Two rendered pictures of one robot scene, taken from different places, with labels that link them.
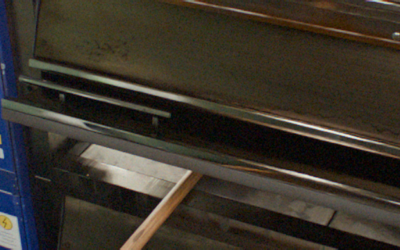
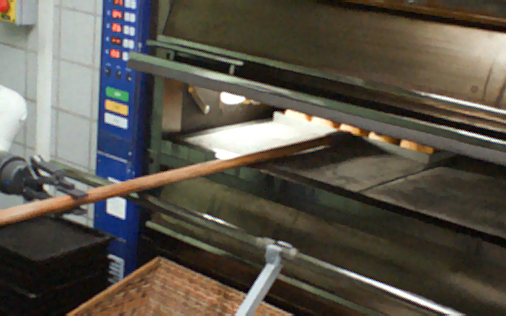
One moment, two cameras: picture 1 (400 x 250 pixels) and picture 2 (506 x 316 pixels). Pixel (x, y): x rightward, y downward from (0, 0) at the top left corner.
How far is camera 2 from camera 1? 0.99 m
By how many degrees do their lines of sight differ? 20
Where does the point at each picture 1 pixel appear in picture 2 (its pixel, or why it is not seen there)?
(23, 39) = (158, 26)
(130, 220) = (210, 190)
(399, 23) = not seen: outside the picture
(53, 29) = (180, 15)
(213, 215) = (270, 175)
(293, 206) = (336, 181)
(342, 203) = (349, 118)
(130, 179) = (216, 152)
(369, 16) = not seen: outside the picture
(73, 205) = not seen: hidden behind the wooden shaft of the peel
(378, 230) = (398, 200)
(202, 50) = (278, 26)
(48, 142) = (161, 116)
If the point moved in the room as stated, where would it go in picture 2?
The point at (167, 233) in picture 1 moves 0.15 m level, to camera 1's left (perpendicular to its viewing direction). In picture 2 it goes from (236, 201) to (181, 192)
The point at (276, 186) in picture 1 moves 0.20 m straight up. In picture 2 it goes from (305, 107) to (315, 15)
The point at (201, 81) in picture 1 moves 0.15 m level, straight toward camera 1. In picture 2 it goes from (274, 49) to (260, 58)
